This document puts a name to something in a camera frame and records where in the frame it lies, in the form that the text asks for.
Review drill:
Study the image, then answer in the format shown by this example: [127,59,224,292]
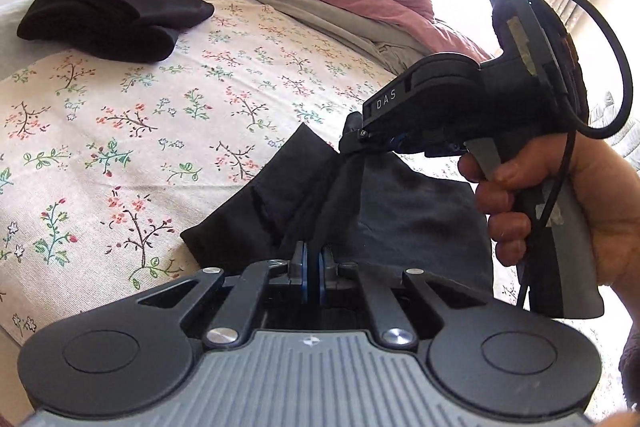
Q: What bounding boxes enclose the black pants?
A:
[181,124,494,294]

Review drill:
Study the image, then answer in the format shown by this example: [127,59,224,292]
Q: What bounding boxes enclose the person right hand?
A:
[459,134,639,319]

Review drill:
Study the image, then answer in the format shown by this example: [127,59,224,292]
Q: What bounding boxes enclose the floral bed sheet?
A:
[0,0,640,348]

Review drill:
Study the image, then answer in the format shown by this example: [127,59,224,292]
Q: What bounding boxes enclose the folded black garment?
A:
[16,0,215,64]

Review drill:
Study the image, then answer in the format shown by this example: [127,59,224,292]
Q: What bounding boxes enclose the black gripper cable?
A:
[479,0,636,308]

